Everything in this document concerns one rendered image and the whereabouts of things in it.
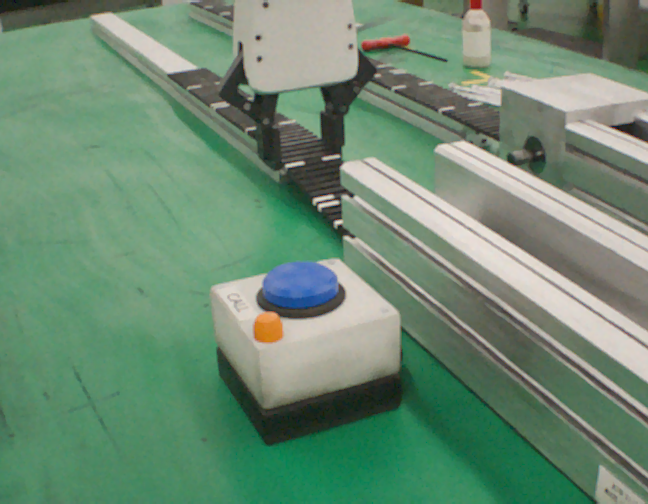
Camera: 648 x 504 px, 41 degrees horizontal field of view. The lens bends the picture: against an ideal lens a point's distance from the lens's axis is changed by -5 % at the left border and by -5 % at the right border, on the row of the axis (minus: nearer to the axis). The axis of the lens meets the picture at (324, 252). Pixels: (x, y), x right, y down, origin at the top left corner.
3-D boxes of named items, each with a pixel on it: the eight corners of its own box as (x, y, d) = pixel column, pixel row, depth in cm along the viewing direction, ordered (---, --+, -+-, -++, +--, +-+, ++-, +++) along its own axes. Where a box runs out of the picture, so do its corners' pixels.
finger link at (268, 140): (265, 89, 79) (269, 161, 82) (230, 94, 78) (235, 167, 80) (278, 96, 76) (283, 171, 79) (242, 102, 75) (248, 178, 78)
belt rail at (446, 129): (188, 16, 169) (187, 1, 168) (208, 13, 171) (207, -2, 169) (460, 150, 89) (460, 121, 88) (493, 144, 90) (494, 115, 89)
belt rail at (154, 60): (91, 31, 163) (90, 16, 161) (112, 28, 164) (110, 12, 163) (279, 184, 82) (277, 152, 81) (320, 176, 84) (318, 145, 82)
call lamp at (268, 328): (249, 332, 46) (247, 311, 45) (277, 325, 46) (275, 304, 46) (259, 346, 45) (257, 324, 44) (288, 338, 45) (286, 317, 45)
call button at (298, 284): (253, 300, 50) (250, 267, 49) (320, 284, 52) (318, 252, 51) (280, 332, 47) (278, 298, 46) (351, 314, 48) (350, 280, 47)
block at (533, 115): (475, 195, 78) (476, 88, 74) (585, 172, 82) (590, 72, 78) (536, 231, 70) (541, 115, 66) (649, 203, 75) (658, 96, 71)
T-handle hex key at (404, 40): (358, 51, 132) (358, 40, 131) (406, 44, 136) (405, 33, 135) (421, 71, 119) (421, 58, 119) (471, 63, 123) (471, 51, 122)
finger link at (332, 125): (349, 76, 82) (352, 146, 85) (317, 80, 81) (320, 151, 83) (365, 83, 79) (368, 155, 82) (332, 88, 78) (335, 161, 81)
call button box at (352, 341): (217, 375, 53) (206, 279, 51) (366, 336, 57) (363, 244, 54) (266, 448, 47) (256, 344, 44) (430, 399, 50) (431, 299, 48)
